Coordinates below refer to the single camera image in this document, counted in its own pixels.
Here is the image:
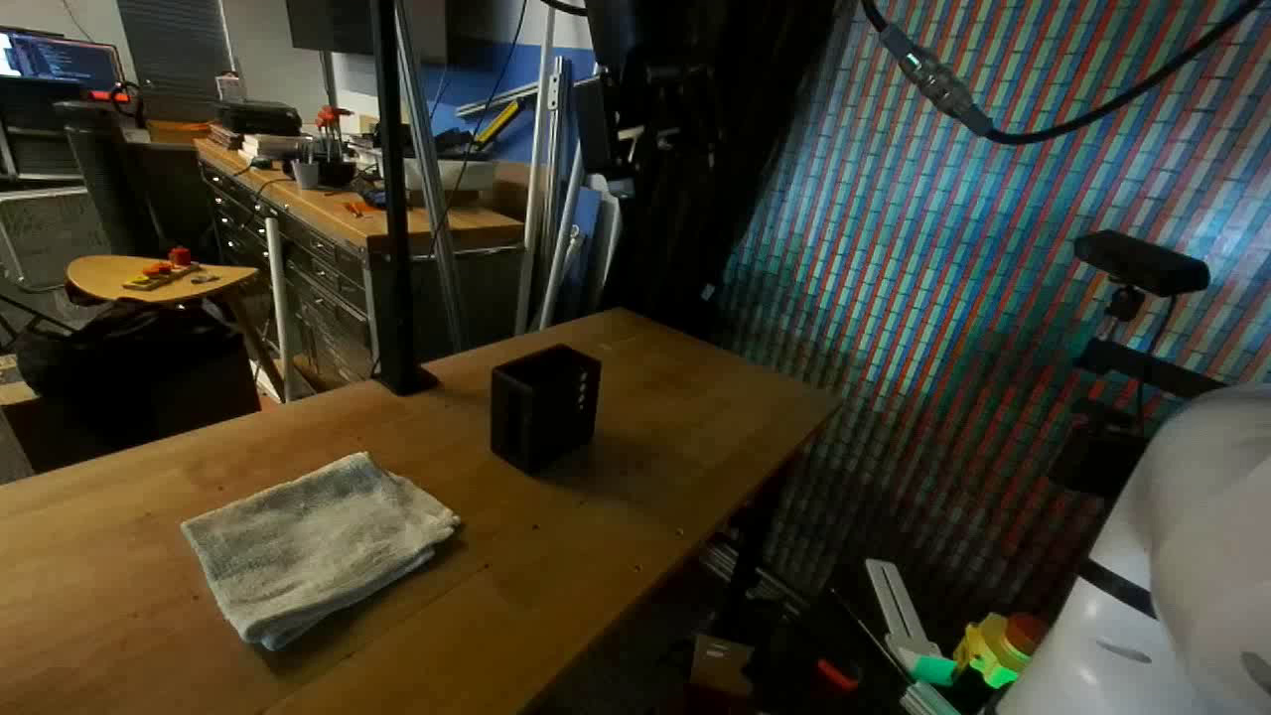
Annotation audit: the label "black perforated plastic box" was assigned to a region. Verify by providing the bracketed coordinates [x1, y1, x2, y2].
[489, 342, 605, 478]

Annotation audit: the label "grey towel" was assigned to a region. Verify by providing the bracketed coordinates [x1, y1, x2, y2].
[178, 450, 464, 654]

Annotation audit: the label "striped backdrop panel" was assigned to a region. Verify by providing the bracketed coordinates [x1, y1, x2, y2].
[709, 0, 1271, 629]

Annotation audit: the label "wooden workbench with drawers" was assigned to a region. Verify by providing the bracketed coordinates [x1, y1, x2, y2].
[193, 135, 527, 389]

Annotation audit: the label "white flat ruler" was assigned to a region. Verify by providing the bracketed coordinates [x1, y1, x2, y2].
[860, 555, 936, 654]

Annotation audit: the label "white metal leg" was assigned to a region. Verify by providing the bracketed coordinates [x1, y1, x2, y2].
[259, 216, 299, 405]

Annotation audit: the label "pot with red flowers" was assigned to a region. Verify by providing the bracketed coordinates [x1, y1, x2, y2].
[304, 105, 361, 191]

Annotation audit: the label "small red object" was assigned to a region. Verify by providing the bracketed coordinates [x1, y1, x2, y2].
[809, 654, 860, 701]

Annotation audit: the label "black case on workbench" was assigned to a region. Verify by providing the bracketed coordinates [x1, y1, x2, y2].
[215, 98, 304, 141]

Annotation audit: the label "green and yellow blocks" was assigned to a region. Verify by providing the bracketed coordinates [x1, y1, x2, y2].
[909, 608, 1053, 694]

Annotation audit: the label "red hand tool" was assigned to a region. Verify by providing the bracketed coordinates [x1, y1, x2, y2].
[124, 241, 206, 295]

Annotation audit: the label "black chair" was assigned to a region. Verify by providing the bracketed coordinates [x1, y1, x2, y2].
[13, 297, 263, 458]

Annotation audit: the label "lit computer screen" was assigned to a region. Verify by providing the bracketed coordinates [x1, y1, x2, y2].
[0, 25, 127, 92]

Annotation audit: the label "dark wall monitor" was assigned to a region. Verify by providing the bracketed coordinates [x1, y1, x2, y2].
[283, 0, 382, 60]

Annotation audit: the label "black camera stand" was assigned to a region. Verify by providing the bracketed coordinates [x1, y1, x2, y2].
[1053, 284, 1223, 502]

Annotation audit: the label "black camera on stand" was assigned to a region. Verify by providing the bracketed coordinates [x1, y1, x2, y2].
[1069, 227, 1210, 297]

